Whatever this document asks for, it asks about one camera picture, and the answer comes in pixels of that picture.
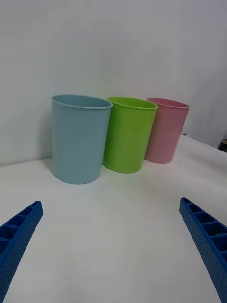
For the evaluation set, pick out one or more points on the pink plastic bin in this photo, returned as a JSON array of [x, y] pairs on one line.
[[168, 132]]

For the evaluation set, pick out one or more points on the pale blue plastic bin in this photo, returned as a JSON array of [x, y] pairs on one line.
[[78, 142]]

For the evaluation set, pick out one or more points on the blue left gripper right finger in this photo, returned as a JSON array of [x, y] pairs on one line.
[[208, 239]]

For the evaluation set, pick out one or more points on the green plastic bin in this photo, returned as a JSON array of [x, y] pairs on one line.
[[127, 137]]

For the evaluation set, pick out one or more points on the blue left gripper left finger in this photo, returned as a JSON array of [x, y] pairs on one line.
[[19, 234]]

